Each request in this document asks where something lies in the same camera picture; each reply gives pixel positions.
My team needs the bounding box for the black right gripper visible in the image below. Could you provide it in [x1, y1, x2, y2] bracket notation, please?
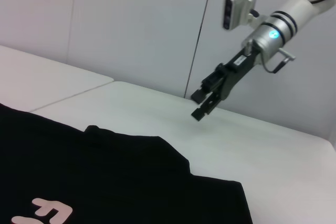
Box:
[190, 47, 264, 122]

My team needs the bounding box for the black shirt with FREE print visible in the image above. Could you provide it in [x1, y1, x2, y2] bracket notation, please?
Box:
[0, 102, 254, 224]

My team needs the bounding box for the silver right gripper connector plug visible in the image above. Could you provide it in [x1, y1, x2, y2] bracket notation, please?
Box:
[244, 40, 255, 56]

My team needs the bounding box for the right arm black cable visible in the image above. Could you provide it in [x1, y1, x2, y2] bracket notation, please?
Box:
[261, 47, 297, 74]

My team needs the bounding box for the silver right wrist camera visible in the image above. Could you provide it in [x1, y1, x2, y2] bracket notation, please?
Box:
[222, 0, 257, 31]

